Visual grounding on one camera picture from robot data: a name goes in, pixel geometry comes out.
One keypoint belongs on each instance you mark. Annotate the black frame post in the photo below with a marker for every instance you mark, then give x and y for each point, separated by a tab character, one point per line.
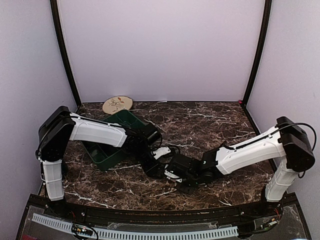
259	51
63	51

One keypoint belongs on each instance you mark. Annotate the round embroidered plate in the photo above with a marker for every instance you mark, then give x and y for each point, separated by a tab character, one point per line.
116	104

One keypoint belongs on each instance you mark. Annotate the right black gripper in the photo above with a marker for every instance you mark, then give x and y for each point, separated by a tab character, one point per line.
188	190

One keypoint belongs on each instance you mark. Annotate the green plastic divider tray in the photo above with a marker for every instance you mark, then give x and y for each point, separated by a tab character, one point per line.
106	153

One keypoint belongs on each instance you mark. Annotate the black front table rail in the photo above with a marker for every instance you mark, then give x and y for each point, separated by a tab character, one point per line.
241	215

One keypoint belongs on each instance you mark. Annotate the black right frame post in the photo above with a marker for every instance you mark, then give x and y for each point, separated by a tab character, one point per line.
259	51

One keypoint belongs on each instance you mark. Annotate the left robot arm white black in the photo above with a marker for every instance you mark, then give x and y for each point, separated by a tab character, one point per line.
64	126

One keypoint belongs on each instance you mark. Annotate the black left frame post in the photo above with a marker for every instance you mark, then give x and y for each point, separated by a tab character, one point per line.
63	51

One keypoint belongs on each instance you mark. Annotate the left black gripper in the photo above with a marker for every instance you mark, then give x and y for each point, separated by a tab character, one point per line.
150	169

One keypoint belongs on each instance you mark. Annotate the small green circuit board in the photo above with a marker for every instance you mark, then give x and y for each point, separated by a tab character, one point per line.
81	230

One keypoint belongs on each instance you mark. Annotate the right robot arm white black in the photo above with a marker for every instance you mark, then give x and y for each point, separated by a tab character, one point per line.
286	141

